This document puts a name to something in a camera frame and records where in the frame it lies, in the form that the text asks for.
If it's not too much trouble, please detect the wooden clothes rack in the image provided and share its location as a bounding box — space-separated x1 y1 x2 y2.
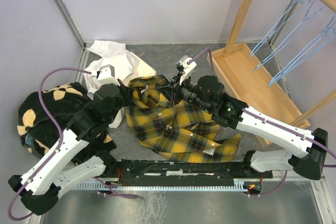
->
211 0 335 129

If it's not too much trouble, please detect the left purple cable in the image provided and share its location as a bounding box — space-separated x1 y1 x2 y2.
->
7 68 92 221

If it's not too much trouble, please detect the purple cable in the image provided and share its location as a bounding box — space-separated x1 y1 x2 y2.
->
190 47 336 198
7 68 92 221

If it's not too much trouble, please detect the yellow plaid shirt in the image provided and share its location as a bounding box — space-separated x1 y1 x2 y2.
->
125 75 242 163

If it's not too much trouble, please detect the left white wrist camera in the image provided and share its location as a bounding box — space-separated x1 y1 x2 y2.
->
90 65 120 86

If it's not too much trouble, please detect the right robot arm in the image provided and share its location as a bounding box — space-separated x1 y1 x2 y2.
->
157 76 328 180

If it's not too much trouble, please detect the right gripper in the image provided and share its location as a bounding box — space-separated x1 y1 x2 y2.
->
156 71 213 113

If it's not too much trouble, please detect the aluminium corner post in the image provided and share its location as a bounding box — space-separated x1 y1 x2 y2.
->
36 0 86 49

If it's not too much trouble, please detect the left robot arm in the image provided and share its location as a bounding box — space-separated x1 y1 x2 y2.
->
8 81 133 216

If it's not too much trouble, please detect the black floral blanket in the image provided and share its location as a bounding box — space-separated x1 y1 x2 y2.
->
17 82 117 165

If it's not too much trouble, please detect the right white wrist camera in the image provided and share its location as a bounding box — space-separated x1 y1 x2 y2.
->
175 55 197 85

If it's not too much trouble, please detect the white shirt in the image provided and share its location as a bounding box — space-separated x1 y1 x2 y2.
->
83 40 156 129

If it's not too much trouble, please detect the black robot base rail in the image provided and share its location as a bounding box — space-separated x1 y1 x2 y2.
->
101 158 273 187

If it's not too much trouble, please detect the light blue wire hanger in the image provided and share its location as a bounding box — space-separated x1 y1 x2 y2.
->
250 0 323 71
268 15 335 87
250 0 311 56

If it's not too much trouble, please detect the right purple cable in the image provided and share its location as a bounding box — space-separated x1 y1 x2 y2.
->
190 47 336 198

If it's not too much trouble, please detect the white slotted cable duct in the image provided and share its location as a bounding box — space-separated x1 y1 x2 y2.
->
73 178 253 191

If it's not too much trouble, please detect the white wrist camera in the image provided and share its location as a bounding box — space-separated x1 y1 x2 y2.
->
175 55 197 85
90 65 120 86

